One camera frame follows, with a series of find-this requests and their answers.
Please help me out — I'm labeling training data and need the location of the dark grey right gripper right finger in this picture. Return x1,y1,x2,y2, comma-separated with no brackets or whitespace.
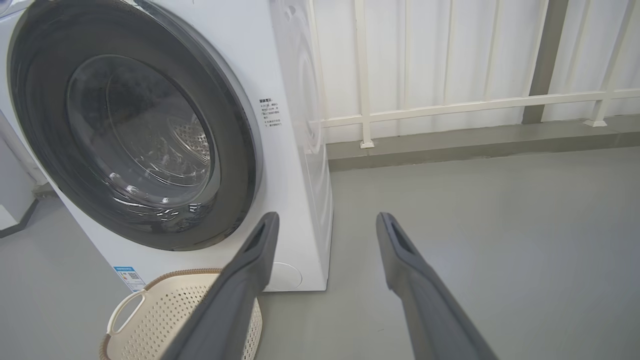
376,212,499,360

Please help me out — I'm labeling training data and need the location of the cream perforated laundry basket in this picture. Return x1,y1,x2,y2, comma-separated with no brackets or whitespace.
99,268,263,360

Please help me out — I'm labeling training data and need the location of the round black glass washer door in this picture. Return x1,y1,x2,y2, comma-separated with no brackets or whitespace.
7,0,263,252

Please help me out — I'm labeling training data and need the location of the blue energy label sticker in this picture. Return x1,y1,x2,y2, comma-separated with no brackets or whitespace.
113,266,147,292

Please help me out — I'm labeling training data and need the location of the round white filter cover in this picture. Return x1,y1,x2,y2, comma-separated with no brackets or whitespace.
267,262,303,291

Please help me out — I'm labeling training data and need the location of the white front-load washing machine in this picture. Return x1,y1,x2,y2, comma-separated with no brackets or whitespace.
0,0,334,292

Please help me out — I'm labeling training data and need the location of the small black text sticker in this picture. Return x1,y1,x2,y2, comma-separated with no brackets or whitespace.
259,98,282,129

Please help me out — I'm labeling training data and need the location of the white metal railing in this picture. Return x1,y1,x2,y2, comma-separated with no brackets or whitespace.
305,0,640,149

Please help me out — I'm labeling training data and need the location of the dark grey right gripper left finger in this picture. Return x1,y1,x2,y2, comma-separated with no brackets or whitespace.
160,212,280,360

